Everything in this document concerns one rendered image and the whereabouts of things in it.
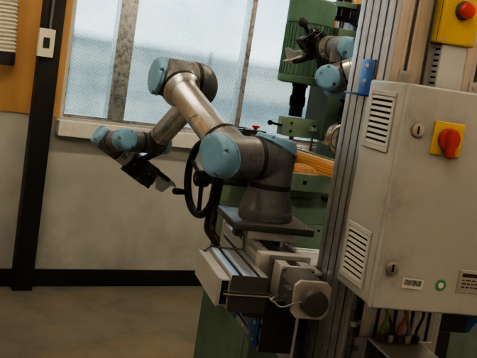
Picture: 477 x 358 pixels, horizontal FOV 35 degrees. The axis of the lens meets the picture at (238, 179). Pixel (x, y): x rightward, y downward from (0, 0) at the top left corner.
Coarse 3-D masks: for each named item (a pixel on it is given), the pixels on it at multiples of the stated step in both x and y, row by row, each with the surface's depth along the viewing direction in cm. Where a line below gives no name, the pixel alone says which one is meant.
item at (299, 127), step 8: (280, 120) 284; (288, 120) 280; (296, 120) 282; (304, 120) 283; (312, 120) 285; (280, 128) 284; (288, 128) 281; (296, 128) 282; (304, 128) 284; (296, 136) 283; (304, 136) 284
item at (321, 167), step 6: (300, 156) 277; (306, 156) 277; (300, 162) 277; (306, 162) 273; (312, 162) 269; (318, 162) 266; (318, 168) 266; (324, 168) 262; (330, 168) 259; (324, 174) 262; (330, 174) 259
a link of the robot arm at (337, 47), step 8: (328, 40) 242; (336, 40) 238; (344, 40) 234; (352, 40) 234; (328, 48) 241; (336, 48) 236; (344, 48) 233; (352, 48) 234; (328, 56) 243; (336, 56) 237; (344, 56) 234; (352, 56) 235
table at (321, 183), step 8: (296, 176) 256; (304, 176) 257; (312, 176) 259; (320, 176) 260; (296, 184) 257; (304, 184) 258; (312, 184) 259; (320, 184) 261; (328, 184) 262; (328, 192) 263
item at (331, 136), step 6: (330, 126) 278; (336, 126) 277; (330, 132) 277; (336, 132) 278; (324, 138) 278; (330, 138) 277; (336, 138) 279; (330, 144) 278; (336, 144) 279; (330, 150) 279
